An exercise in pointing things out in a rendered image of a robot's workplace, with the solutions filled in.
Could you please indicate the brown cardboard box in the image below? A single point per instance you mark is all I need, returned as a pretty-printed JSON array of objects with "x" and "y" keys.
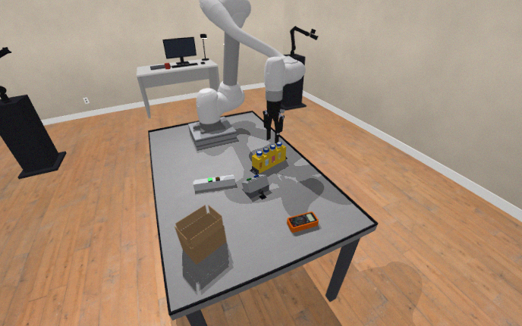
[{"x": 204, "y": 235}]

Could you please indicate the yellow rack with four tubes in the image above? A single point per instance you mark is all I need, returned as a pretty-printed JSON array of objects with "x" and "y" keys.
[{"x": 263, "y": 157}]

